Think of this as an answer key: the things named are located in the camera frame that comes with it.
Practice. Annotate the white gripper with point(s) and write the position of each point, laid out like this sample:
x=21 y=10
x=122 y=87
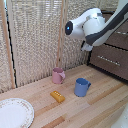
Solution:
x=87 y=47

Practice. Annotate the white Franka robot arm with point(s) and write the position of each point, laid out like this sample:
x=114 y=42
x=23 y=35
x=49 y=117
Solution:
x=90 y=25

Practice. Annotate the dark brown drawer cabinet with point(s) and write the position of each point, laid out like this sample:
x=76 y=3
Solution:
x=113 y=50

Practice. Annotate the blue mug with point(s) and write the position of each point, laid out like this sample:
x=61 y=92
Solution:
x=80 y=88

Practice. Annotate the pink mug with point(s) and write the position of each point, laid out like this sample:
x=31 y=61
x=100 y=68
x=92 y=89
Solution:
x=57 y=76

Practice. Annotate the woven bamboo screen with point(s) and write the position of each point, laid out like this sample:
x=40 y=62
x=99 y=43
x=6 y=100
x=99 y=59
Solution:
x=35 y=36

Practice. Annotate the orange rectangular block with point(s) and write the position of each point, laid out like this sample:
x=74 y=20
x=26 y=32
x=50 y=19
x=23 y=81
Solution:
x=57 y=96

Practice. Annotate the white speckled plate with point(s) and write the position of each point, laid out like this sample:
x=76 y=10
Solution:
x=14 y=113

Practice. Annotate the thin wooden screen post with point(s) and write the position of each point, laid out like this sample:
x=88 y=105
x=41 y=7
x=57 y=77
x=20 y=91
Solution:
x=61 y=43

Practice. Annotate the thick wooden screen post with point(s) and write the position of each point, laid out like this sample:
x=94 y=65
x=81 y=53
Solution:
x=8 y=43

